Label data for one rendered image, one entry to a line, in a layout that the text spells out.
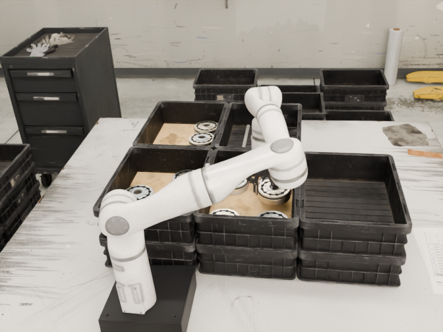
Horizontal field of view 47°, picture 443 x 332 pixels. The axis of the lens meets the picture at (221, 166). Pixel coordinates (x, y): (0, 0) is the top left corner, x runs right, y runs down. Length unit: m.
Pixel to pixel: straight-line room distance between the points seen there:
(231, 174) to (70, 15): 4.17
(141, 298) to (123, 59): 3.99
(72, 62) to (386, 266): 2.08
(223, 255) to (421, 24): 3.77
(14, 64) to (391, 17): 3.19
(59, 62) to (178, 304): 1.93
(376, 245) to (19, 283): 1.07
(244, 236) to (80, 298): 0.52
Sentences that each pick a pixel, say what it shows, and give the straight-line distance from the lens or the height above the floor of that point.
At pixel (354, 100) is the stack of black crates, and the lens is 3.26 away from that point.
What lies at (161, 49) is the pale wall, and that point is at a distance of 5.03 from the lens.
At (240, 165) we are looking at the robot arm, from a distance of 1.17.
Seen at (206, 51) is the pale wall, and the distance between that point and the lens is 4.95.
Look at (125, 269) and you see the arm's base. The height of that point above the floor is 0.93.
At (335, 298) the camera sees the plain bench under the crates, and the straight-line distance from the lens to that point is 1.54.
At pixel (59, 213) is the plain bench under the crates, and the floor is 0.70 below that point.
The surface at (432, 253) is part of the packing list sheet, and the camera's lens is 1.75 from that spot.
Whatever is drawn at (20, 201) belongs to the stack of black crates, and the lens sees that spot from 2.70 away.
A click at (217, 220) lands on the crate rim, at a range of 1.44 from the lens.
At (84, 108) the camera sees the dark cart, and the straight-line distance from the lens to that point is 3.09.
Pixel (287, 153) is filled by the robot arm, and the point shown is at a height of 1.21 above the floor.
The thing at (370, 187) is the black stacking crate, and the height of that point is 0.83.
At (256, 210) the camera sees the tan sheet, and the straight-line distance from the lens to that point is 1.62.
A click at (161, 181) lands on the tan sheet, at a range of 1.80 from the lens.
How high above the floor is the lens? 1.78
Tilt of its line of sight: 31 degrees down
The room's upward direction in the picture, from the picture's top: 3 degrees counter-clockwise
